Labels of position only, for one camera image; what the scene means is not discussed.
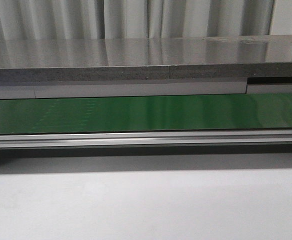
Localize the grey stone countertop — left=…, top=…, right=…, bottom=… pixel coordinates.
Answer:
left=0, top=35, right=292, bottom=100

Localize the aluminium conveyor frame rail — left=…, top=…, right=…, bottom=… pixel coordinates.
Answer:
left=0, top=129, right=292, bottom=149

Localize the white pleated curtain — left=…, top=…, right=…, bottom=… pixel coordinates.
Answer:
left=0, top=0, right=292, bottom=40

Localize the green conveyor belt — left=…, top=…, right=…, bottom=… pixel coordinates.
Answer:
left=0, top=93, right=292, bottom=135

